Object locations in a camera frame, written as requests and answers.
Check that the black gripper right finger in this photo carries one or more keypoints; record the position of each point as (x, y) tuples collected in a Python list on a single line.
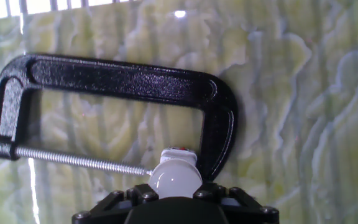
[(244, 205)]

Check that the green marble pattern mat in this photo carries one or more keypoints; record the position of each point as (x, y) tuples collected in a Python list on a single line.
[(291, 124)]

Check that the white light bulb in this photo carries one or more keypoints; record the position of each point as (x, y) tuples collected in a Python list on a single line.
[(174, 179)]

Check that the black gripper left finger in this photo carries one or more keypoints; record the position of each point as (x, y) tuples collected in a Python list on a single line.
[(113, 202)]

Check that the black C-clamp with steel screw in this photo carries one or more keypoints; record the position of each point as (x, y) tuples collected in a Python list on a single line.
[(120, 81)]

